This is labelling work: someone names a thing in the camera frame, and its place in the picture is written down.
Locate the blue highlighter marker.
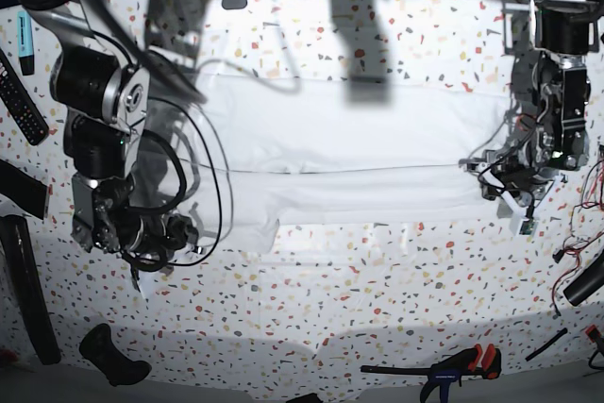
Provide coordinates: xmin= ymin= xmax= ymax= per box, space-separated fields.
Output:
xmin=17 ymin=10 xmax=35 ymax=76

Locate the black cylinder right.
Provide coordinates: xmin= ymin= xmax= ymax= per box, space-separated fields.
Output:
xmin=563 ymin=262 xmax=603 ymax=307

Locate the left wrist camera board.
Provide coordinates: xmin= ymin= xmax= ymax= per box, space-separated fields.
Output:
xmin=518 ymin=219 xmax=538 ymax=236

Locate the black flat case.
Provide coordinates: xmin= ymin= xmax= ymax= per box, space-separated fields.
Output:
xmin=1 ymin=160 xmax=49 ymax=220

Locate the small orange black device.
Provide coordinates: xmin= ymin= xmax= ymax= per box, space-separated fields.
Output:
xmin=585 ymin=326 xmax=599 ymax=342

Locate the black TV remote control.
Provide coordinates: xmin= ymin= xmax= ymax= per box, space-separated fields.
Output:
xmin=1 ymin=51 xmax=49 ymax=146

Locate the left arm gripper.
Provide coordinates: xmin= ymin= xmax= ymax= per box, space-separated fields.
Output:
xmin=464 ymin=150 xmax=566 ymax=224

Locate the terrazzo patterned tablecloth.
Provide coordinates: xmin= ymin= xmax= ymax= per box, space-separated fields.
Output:
xmin=1 ymin=0 xmax=603 ymax=401

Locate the black orange bar clamp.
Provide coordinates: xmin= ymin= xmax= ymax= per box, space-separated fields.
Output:
xmin=360 ymin=344 xmax=502 ymax=403

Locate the red black wire bundle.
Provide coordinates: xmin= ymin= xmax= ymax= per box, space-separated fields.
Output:
xmin=549 ymin=143 xmax=604 ymax=318

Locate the small black stick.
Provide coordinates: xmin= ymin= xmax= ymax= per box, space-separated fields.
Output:
xmin=525 ymin=327 xmax=568 ymax=361

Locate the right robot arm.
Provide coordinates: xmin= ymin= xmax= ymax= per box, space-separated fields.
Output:
xmin=19 ymin=0 xmax=198 ymax=273

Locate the white T-shirt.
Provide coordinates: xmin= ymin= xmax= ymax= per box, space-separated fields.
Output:
xmin=153 ymin=65 xmax=511 ymax=248

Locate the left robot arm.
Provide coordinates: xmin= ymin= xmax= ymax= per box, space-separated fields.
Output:
xmin=465 ymin=0 xmax=603 ymax=235

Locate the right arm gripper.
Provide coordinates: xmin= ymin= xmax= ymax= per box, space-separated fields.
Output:
xmin=115 ymin=211 xmax=199 ymax=273

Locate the black cylindrical tube left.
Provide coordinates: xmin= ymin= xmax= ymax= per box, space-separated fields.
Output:
xmin=1 ymin=215 xmax=61 ymax=365

